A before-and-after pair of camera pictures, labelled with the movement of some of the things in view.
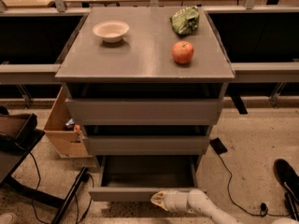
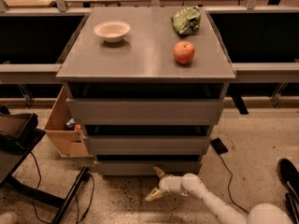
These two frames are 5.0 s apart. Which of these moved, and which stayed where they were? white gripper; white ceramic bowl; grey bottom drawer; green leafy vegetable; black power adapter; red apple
Moved: grey bottom drawer; white gripper
Stayed: green leafy vegetable; red apple; white ceramic bowl; black power adapter
